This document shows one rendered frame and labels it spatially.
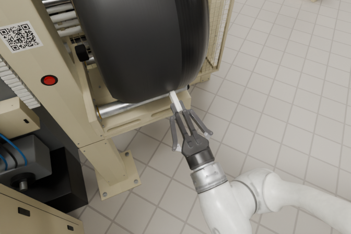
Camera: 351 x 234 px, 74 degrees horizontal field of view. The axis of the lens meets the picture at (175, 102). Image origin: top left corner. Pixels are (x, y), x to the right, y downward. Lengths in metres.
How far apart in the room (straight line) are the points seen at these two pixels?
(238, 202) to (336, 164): 1.45
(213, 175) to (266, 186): 0.15
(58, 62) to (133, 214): 1.14
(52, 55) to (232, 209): 0.62
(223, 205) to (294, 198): 0.18
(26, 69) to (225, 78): 1.69
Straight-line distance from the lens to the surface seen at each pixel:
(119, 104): 0.84
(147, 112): 0.87
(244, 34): 2.64
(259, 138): 1.88
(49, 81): 0.79
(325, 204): 0.59
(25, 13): 0.66
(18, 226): 1.01
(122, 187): 1.67
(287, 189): 0.69
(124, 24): 0.50
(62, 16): 1.13
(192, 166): 0.65
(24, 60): 0.74
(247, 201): 0.67
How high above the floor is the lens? 1.59
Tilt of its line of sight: 55 degrees down
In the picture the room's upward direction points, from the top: straight up
